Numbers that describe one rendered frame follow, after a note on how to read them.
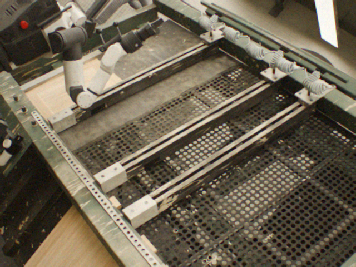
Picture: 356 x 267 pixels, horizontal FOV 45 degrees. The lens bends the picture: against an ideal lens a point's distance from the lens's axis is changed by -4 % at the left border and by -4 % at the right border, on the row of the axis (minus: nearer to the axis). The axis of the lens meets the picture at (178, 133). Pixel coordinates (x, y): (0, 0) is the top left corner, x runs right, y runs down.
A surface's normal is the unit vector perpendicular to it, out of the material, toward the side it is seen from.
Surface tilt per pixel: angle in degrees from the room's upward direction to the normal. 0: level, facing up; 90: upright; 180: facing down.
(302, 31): 90
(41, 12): 90
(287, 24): 90
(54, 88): 58
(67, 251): 90
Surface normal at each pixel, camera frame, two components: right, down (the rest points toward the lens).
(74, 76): 0.40, 0.36
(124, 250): -0.08, -0.72
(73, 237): -0.49, -0.37
